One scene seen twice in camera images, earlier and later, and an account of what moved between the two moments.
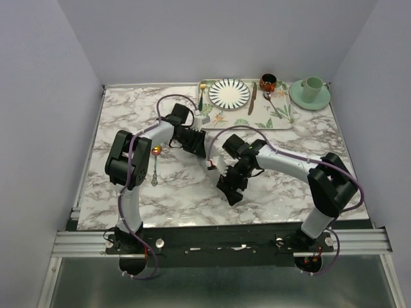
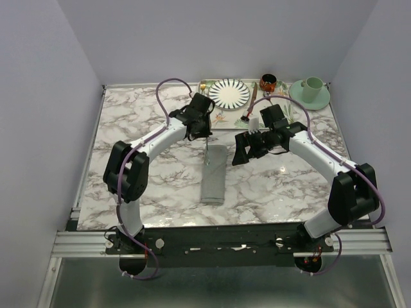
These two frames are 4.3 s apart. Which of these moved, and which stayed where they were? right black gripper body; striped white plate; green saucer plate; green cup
Moved: right black gripper body
Stayed: green saucer plate; striped white plate; green cup
